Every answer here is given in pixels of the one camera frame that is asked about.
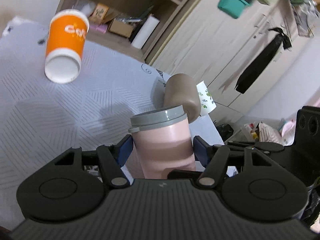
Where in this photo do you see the taupe tumbler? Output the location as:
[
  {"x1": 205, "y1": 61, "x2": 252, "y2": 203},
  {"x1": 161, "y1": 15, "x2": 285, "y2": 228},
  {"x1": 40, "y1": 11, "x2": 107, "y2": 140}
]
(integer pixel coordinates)
[{"x1": 163, "y1": 73, "x2": 201, "y2": 124}]

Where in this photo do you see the white patterned tablecloth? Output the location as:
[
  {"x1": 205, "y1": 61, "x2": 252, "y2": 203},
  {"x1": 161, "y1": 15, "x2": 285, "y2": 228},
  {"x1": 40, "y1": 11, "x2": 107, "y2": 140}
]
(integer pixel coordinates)
[{"x1": 0, "y1": 16, "x2": 226, "y2": 230}]

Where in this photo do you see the black ribbon bow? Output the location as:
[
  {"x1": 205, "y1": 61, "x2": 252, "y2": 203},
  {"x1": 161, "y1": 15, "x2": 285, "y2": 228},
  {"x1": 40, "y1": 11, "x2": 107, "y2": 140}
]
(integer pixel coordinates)
[{"x1": 235, "y1": 27, "x2": 292, "y2": 94}]

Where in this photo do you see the white paper towel roll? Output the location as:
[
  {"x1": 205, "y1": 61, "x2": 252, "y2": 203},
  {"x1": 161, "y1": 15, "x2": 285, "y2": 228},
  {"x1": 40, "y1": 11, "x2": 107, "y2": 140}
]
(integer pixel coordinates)
[{"x1": 131, "y1": 15, "x2": 159, "y2": 49}]

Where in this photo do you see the pink flat box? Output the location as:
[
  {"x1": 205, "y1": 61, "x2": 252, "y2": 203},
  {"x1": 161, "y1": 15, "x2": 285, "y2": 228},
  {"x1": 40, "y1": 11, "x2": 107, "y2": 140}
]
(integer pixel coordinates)
[{"x1": 89, "y1": 23, "x2": 108, "y2": 34}]

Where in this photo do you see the orange paper cup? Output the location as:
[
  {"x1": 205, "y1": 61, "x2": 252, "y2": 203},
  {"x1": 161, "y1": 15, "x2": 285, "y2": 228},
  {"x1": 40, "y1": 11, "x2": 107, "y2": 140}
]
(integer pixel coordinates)
[{"x1": 44, "y1": 9, "x2": 89, "y2": 84}]

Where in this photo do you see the white green-print mug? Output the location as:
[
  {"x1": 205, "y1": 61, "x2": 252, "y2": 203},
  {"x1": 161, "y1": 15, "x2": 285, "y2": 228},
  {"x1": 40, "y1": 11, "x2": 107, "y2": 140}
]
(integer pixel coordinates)
[{"x1": 196, "y1": 81, "x2": 216, "y2": 116}]

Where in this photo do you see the wooden open shelf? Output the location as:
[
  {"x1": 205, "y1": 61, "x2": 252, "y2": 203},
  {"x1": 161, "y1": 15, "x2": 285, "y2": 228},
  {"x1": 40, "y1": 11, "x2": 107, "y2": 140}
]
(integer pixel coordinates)
[{"x1": 57, "y1": 0, "x2": 200, "y2": 64}]

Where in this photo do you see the small cardboard box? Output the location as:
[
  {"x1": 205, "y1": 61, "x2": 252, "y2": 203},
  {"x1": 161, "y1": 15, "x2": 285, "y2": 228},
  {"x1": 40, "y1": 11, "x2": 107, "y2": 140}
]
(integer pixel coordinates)
[{"x1": 108, "y1": 18, "x2": 135, "y2": 38}]

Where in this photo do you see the small wooden printed box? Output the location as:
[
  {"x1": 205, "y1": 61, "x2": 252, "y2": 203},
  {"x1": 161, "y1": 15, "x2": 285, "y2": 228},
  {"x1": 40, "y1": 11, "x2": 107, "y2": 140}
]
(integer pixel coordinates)
[{"x1": 89, "y1": 3, "x2": 109, "y2": 24}]

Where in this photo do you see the pink tumbler grey lid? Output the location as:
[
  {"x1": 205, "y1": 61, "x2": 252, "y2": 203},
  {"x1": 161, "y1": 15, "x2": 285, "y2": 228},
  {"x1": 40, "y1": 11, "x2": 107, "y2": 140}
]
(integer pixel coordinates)
[{"x1": 129, "y1": 105, "x2": 196, "y2": 179}]

